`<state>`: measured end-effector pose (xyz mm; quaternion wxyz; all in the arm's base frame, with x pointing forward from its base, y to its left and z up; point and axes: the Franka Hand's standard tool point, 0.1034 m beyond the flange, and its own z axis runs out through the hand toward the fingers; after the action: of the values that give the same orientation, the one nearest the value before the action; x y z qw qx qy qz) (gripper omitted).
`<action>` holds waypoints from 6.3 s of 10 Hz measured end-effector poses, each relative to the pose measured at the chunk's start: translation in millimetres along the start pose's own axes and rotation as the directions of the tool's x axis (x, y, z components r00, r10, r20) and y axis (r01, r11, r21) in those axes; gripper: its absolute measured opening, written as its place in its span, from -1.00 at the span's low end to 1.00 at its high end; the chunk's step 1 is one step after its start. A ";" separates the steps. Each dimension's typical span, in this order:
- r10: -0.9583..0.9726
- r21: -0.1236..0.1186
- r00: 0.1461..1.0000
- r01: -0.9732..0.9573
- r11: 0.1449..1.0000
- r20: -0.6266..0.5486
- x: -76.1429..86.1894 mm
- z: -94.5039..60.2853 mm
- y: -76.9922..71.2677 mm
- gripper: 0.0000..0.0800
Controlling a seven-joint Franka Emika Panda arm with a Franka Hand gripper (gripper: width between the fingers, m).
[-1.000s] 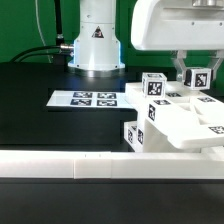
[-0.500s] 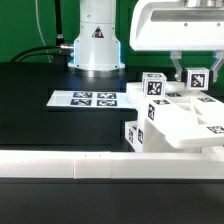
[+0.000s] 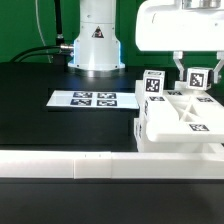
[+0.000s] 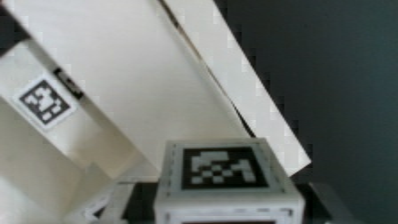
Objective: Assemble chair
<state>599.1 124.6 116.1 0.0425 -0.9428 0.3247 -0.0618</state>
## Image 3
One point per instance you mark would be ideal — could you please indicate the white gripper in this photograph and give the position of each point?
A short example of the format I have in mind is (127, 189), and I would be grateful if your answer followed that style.
(164, 25)

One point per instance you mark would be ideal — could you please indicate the white tagged cube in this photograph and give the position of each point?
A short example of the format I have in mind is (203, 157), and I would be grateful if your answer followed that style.
(199, 78)
(153, 82)

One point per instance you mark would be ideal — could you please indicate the white chair back frame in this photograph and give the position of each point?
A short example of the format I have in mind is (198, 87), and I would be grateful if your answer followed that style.
(179, 116)

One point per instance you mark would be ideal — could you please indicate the black vertical pole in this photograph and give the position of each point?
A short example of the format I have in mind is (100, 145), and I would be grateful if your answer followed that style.
(58, 22)

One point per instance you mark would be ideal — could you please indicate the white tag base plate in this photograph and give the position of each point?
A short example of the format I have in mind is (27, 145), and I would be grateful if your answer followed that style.
(90, 99)

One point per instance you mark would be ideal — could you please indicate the white U-shaped fence frame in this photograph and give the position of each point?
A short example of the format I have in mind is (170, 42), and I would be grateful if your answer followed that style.
(206, 164)

